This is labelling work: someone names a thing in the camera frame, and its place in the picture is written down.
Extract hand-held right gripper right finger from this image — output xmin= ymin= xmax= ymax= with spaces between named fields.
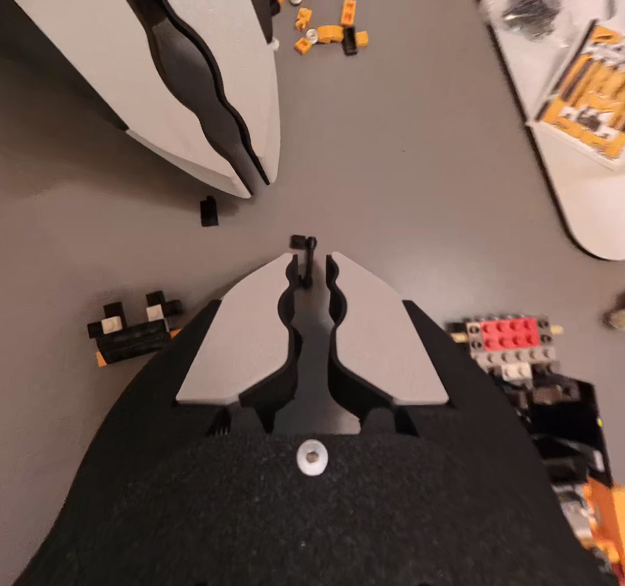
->
xmin=325 ymin=252 xmax=450 ymax=424

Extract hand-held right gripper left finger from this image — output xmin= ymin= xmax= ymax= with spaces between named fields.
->
xmin=175 ymin=252 xmax=302 ymax=433

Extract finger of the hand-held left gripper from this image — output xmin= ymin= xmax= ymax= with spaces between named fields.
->
xmin=146 ymin=0 xmax=282 ymax=186
xmin=0 ymin=0 xmax=255 ymax=200

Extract black lego lever piece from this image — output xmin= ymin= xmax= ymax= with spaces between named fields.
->
xmin=289 ymin=235 xmax=318 ymax=290

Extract scattered orange lego pieces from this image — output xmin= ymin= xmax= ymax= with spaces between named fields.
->
xmin=269 ymin=0 xmax=370 ymax=57

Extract black lego subassembly white studs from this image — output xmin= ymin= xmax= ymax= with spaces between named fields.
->
xmin=87 ymin=290 xmax=184 ymax=368

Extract red grey lego assembly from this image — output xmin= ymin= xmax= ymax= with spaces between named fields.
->
xmin=446 ymin=314 xmax=565 ymax=383

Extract black lego base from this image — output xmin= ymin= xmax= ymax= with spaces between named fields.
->
xmin=503 ymin=375 xmax=612 ymax=486

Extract orange lego assembly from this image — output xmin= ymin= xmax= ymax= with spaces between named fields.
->
xmin=552 ymin=476 xmax=625 ymax=579

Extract orange lego instruction booklet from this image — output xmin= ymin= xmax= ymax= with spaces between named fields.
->
xmin=536 ymin=21 xmax=625 ymax=163

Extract white tray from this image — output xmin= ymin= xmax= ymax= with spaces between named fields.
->
xmin=476 ymin=0 xmax=625 ymax=261

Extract plastic bag of black parts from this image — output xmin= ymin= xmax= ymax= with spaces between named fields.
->
xmin=481 ymin=0 xmax=625 ymax=44

